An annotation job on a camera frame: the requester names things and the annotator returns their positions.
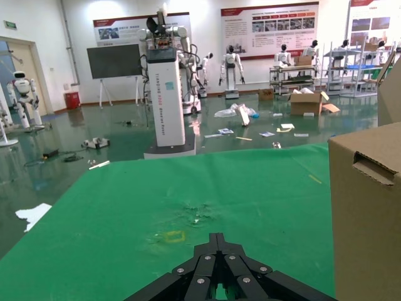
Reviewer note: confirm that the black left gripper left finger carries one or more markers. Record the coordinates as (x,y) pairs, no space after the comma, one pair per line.
(188,279)

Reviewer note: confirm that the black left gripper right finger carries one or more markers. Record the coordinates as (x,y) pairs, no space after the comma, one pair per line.
(250,279)

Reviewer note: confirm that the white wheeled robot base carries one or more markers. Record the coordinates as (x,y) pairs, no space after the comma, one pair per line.
(191,105)

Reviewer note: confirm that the closed brown cardboard box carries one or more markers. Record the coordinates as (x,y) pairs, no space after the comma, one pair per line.
(361,225)

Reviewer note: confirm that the open cardboard box with foam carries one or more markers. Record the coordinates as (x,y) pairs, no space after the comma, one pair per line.
(305,106)

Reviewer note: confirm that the small printed cardboard box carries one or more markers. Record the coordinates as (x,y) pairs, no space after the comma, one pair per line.
(265,94)

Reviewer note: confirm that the cardboard box on workbench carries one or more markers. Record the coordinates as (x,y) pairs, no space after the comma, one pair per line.
(303,61)

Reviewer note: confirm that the green table cloth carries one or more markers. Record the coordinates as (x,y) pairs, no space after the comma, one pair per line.
(125,194)

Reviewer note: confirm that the thin yellow stick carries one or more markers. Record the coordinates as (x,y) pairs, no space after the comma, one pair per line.
(244,138)

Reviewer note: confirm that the white stick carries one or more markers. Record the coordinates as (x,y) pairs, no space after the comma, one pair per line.
(99,165)

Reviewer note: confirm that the white flat packet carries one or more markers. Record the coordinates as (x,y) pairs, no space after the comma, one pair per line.
(301,135)
(213,136)

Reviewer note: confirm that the blue white booklet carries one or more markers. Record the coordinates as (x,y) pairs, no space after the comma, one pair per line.
(267,134)
(226,131)

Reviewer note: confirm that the upright cardboard piece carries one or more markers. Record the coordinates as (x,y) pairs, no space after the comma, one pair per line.
(243,116)

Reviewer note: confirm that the white device on floor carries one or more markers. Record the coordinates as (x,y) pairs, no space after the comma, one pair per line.
(94,143)

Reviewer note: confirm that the clear plastic bag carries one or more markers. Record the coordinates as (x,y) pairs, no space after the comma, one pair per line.
(225,113)

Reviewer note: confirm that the white paper scrap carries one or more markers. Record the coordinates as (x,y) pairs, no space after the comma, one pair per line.
(31,213)

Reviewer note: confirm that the black power adapter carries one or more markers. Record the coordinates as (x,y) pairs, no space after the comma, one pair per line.
(50,153)

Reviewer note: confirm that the tall white wheeled robot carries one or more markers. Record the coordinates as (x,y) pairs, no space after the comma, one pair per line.
(166,94)

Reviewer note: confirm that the flat orange cardboard sheet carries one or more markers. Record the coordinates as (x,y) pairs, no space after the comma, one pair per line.
(331,108)

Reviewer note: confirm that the metal workbench rack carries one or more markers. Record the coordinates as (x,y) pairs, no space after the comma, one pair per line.
(297,82)

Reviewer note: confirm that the red bin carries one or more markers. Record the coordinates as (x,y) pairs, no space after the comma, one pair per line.
(72,101)

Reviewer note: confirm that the white humanoid robot black head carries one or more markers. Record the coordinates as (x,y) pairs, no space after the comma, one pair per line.
(283,56)
(205,62)
(342,48)
(310,50)
(231,62)
(380,50)

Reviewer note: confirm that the black display on stand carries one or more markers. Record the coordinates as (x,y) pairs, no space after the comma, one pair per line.
(112,61)

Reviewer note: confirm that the metal shelving rack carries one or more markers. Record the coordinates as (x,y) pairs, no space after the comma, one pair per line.
(365,70)

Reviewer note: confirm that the beige door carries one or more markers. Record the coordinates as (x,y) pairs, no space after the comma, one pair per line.
(34,69)

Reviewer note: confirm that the green exit sign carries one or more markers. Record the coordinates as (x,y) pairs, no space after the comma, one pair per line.
(10,25)

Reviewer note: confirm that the large red-header wall poster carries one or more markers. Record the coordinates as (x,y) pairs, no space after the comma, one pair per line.
(266,34)

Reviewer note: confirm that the grey wall pipe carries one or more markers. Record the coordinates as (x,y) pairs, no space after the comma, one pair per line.
(71,50)

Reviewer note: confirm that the small wall poster board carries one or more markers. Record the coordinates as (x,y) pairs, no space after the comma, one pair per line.
(125,29)

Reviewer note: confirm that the wall poster with photos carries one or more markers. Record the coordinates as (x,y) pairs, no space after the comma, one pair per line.
(360,25)

